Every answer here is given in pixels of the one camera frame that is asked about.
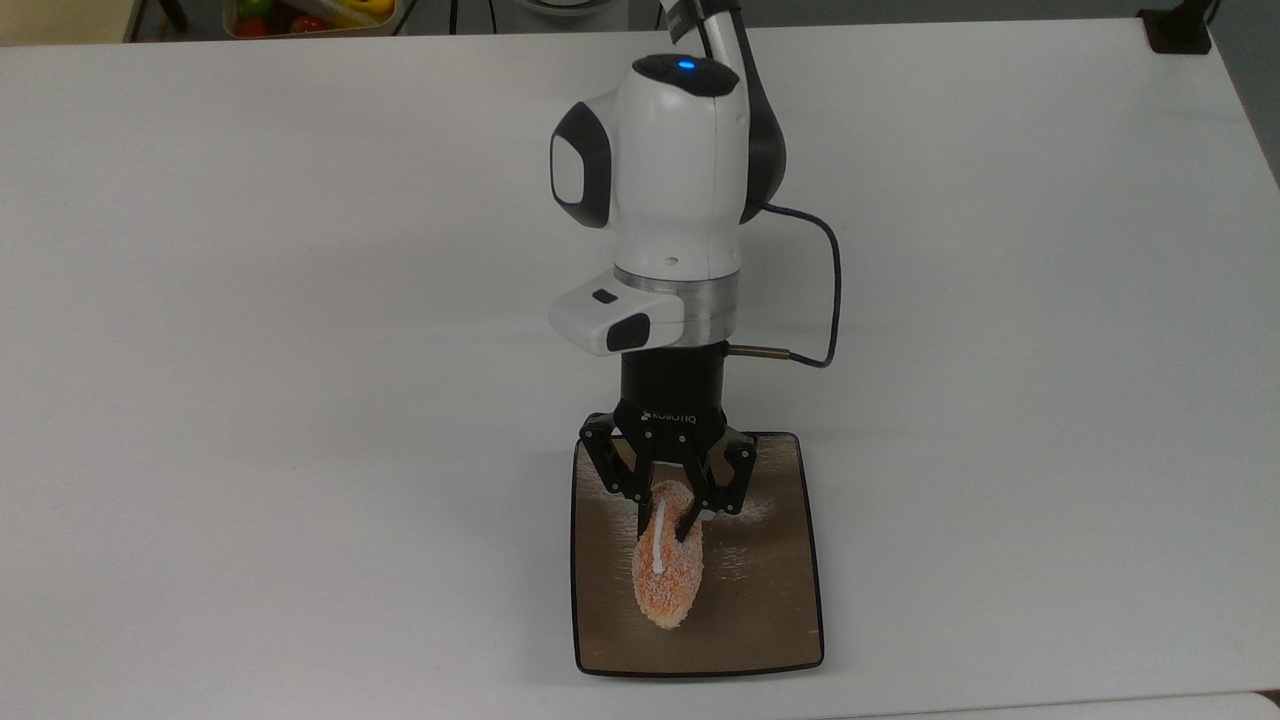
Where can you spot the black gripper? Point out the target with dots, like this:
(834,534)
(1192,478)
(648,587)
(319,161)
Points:
(672,395)

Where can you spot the orange sugared bread roll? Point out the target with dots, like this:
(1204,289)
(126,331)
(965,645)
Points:
(665,590)

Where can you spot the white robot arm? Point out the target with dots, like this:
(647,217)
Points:
(680,170)

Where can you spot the brown square ceramic plate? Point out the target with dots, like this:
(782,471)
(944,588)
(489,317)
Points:
(760,600)

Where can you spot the grey round bowl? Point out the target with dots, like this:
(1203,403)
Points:
(570,6)

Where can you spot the beige fruit container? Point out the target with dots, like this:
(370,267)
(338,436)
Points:
(385,28)

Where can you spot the yellow toy fruit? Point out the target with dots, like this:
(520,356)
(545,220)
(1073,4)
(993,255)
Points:
(368,8)

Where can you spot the red toy fruit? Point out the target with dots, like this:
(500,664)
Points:
(250,27)
(307,22)

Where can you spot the green toy fruit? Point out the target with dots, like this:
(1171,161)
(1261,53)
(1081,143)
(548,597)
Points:
(255,7)

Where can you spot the black stand base clamp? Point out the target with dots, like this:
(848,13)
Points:
(1178,32)

